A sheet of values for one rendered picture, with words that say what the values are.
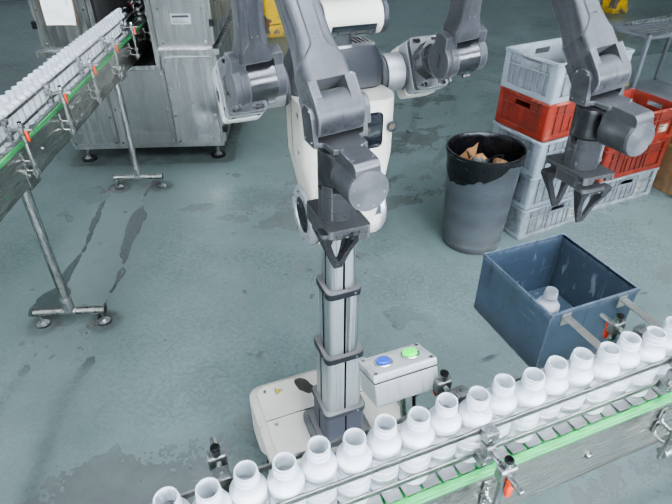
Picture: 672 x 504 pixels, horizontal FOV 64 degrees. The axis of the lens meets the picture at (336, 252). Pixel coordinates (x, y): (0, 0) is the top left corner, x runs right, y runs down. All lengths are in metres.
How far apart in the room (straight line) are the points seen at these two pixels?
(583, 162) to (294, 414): 1.45
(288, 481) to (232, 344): 1.89
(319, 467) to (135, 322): 2.19
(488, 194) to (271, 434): 1.82
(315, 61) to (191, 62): 3.62
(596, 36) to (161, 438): 2.10
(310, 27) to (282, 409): 1.61
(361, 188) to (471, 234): 2.64
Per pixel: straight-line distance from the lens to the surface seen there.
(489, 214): 3.23
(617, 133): 0.94
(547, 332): 1.59
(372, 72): 1.31
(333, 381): 1.75
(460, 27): 1.21
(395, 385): 1.08
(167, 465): 2.37
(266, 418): 2.10
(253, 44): 1.03
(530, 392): 1.07
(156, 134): 4.57
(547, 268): 1.95
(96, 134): 4.70
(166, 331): 2.90
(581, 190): 0.99
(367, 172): 0.67
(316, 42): 0.73
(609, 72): 0.96
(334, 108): 0.70
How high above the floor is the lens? 1.90
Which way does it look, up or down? 35 degrees down
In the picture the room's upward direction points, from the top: straight up
